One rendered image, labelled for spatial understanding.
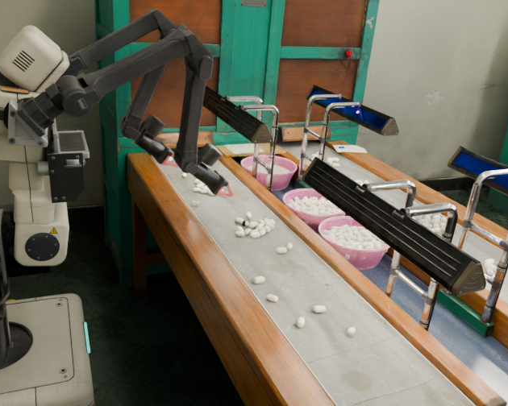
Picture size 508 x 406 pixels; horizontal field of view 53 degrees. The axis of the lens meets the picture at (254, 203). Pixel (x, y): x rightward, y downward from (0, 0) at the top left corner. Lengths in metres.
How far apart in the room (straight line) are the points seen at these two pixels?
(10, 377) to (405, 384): 1.30
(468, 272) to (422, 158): 3.42
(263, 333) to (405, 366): 0.35
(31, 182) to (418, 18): 3.07
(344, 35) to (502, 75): 2.17
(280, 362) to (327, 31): 1.92
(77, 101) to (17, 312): 1.08
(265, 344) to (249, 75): 1.62
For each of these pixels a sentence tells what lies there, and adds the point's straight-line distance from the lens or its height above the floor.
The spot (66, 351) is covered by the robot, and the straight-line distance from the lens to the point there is 2.05.
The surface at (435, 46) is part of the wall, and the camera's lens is 4.21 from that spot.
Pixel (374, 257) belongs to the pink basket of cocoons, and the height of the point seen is 0.73.
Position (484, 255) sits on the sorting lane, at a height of 0.74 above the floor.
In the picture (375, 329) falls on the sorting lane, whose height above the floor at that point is 0.74.
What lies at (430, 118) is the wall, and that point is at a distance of 4.36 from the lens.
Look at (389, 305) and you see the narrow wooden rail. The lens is 1.51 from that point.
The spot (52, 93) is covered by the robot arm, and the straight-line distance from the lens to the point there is 1.50.
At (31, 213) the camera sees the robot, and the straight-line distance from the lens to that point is 1.74.
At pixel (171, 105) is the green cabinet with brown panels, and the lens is 2.51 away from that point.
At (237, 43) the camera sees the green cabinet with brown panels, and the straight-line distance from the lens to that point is 2.56.
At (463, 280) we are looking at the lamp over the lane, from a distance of 1.07.
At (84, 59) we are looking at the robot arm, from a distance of 1.90.
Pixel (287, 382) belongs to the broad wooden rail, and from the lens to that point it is 1.20.
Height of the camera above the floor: 1.58
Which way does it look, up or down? 24 degrees down
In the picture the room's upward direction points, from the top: 5 degrees clockwise
